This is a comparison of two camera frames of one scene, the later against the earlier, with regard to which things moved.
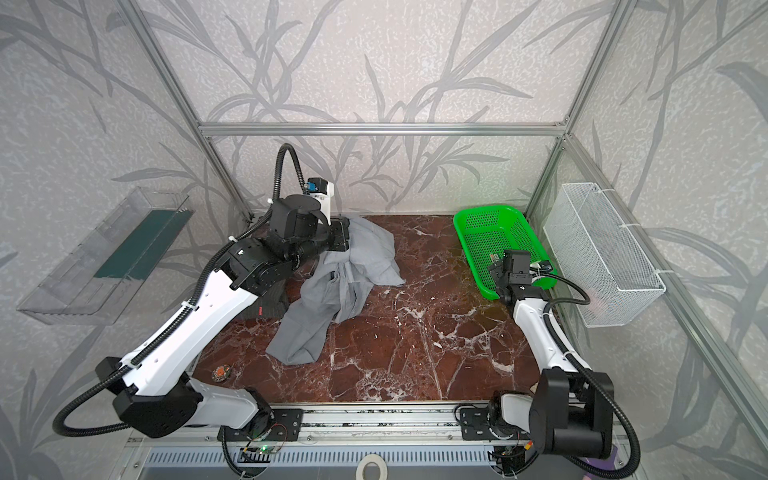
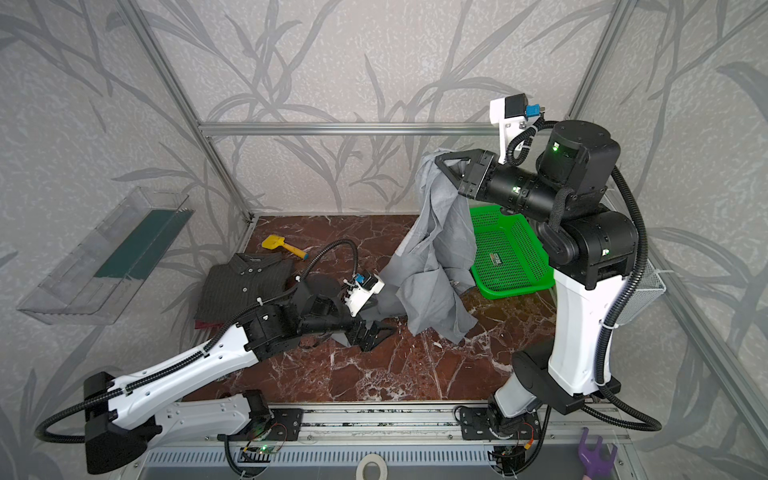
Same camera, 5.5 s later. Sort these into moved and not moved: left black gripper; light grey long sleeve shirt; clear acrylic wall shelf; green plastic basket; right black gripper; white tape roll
Moved: right black gripper; light grey long sleeve shirt; left black gripper
Not moved: clear acrylic wall shelf; white tape roll; green plastic basket
